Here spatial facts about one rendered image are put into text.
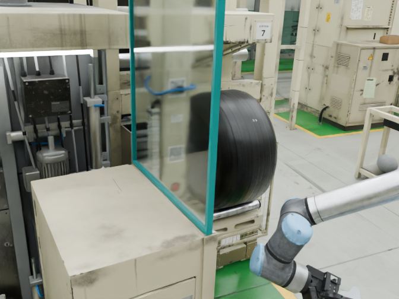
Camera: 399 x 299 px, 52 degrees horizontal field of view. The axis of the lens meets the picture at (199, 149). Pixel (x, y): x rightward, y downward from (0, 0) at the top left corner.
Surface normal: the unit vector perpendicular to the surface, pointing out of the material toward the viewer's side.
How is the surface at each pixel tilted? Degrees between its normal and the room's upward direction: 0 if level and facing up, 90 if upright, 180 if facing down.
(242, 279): 0
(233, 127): 51
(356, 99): 90
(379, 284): 0
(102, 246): 0
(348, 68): 90
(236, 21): 90
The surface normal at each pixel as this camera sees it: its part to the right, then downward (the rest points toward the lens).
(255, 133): 0.44, -0.24
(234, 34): 0.49, 0.33
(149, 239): 0.04, -0.93
